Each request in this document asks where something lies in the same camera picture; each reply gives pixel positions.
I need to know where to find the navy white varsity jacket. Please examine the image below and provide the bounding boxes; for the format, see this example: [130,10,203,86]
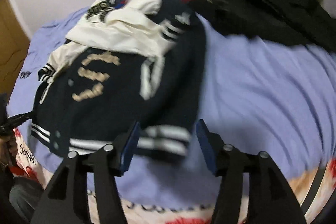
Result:
[31,0,206,162]

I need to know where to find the left forearm dark sleeve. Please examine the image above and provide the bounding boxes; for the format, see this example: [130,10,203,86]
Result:
[1,167,44,223]

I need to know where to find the pile of black clothes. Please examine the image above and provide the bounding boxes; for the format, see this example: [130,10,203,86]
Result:
[184,0,335,52]

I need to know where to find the person's left hand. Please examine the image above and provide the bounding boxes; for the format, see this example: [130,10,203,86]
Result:
[0,132,18,167]

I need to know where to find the floral blanket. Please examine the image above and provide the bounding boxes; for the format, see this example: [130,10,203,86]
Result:
[14,128,335,223]

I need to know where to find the wooden door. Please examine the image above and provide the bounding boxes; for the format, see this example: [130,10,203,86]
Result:
[0,0,30,96]

